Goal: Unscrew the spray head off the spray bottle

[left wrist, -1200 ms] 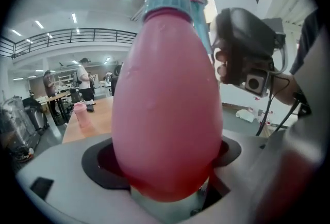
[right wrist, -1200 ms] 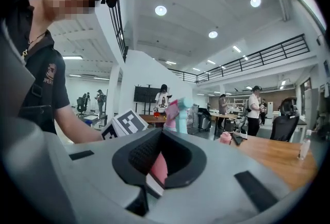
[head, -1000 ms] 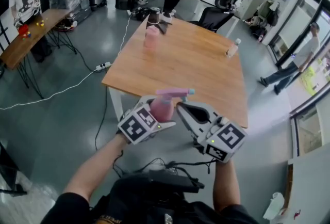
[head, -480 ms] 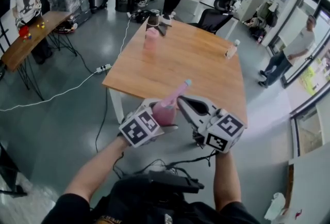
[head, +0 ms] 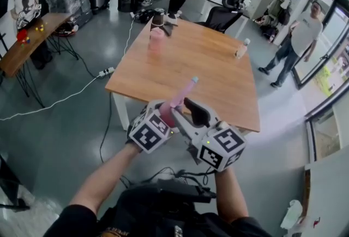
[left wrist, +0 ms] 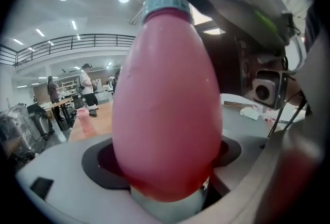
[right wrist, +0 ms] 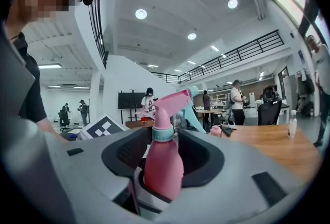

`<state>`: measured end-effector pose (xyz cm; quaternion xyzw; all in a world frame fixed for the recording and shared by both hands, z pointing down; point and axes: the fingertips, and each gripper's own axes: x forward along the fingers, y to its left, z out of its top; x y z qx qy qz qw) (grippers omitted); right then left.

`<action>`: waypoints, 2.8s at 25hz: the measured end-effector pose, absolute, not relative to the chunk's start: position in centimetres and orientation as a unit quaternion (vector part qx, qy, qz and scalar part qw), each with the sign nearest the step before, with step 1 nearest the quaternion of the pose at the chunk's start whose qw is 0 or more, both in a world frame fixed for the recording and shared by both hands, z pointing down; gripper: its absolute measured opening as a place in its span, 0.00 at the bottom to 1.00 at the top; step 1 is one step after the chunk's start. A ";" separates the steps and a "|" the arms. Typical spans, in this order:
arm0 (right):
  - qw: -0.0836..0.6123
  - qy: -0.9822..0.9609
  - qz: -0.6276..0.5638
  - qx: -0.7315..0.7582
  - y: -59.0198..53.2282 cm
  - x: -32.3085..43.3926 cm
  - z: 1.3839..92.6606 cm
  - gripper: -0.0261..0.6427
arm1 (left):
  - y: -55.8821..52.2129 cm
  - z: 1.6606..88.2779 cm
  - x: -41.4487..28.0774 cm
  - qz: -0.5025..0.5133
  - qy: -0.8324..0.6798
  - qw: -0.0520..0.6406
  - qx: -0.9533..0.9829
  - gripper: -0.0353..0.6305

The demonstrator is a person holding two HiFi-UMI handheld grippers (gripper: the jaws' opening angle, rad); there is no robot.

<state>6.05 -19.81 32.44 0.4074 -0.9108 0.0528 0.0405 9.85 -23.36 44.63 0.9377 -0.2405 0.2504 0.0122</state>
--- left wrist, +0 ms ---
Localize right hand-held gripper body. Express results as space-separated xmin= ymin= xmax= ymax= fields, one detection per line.
xmin=195 ymin=25 xmax=288 ymax=97

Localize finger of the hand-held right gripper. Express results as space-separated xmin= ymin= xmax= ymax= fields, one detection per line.
xmin=180 ymin=0 xmax=292 ymax=50

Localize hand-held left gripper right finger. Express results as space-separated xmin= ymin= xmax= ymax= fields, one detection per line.
xmin=180 ymin=114 xmax=326 ymax=224

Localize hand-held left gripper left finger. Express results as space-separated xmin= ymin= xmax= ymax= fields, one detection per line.
xmin=15 ymin=134 xmax=166 ymax=224

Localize pink spray bottle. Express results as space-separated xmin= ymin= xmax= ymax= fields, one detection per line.
xmin=111 ymin=10 xmax=224 ymax=203

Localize small pink bottle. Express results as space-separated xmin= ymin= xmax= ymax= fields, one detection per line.
xmin=75 ymin=107 xmax=98 ymax=138

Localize white crumpled packet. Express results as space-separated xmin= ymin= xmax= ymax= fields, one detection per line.
xmin=239 ymin=106 xmax=262 ymax=121

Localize plastic wrapped equipment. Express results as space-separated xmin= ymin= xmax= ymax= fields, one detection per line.
xmin=0 ymin=104 xmax=41 ymax=164

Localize wooden table black legs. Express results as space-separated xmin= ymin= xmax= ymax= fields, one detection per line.
xmin=38 ymin=96 xmax=77 ymax=131

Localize black metal balcony railing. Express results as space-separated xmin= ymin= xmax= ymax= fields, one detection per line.
xmin=0 ymin=34 xmax=137 ymax=68

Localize gripper fisheye camera box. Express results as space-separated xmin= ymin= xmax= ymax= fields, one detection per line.
xmin=251 ymin=70 xmax=288 ymax=110

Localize black cable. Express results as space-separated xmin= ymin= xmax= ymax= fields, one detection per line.
xmin=267 ymin=90 xmax=310 ymax=139

